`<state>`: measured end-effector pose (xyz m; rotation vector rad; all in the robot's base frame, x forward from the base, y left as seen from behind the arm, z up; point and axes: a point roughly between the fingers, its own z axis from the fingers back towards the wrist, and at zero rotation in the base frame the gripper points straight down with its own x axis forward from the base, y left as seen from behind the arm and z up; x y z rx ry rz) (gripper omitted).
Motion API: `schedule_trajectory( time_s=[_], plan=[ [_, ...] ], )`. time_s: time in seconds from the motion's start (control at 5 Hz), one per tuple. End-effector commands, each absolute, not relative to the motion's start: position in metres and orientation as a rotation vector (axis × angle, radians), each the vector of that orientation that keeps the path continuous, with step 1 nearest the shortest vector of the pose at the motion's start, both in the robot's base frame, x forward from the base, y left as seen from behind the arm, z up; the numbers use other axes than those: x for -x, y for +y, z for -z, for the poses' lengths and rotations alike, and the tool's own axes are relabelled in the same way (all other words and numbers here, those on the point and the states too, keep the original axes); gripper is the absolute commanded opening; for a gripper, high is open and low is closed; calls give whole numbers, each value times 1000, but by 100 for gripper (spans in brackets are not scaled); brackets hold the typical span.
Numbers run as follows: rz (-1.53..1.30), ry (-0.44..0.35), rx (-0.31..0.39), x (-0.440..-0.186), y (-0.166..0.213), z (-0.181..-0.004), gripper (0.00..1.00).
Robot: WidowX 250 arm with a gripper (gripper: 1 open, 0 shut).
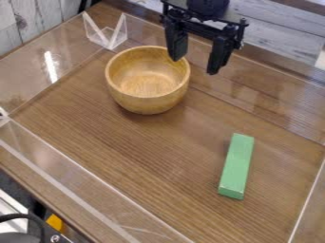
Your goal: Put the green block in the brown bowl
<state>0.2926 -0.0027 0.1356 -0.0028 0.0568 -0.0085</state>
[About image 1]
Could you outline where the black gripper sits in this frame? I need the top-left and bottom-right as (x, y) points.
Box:
(161, 0), (249, 75)

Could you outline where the black device with yellow label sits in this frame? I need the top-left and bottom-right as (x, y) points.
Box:
(28, 201), (88, 243)

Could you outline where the black cable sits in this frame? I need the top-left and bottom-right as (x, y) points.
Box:
(0, 213), (47, 243)

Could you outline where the clear acrylic front wall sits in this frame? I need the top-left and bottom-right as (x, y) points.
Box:
(0, 108), (193, 243)

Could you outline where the green rectangular block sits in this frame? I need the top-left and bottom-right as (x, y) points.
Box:
(218, 133), (254, 200)

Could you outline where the brown wooden bowl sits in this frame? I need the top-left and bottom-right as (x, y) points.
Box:
(104, 46), (190, 115)

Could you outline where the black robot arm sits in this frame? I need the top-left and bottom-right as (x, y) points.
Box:
(161, 0), (249, 75)

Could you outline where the clear acrylic corner bracket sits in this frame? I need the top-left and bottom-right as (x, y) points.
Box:
(82, 12), (128, 50)

